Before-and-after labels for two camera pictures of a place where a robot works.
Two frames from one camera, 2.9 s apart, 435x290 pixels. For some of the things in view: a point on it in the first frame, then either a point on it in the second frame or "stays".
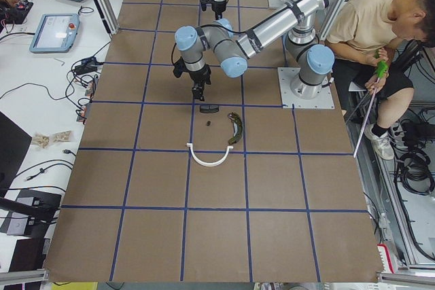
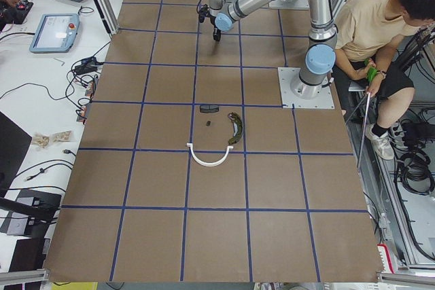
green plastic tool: [383, 66] to [372, 70]
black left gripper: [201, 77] to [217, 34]
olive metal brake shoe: [237, 128] stays
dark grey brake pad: [209, 108] stays
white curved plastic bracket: [204, 164] stays
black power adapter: [88, 65] stays
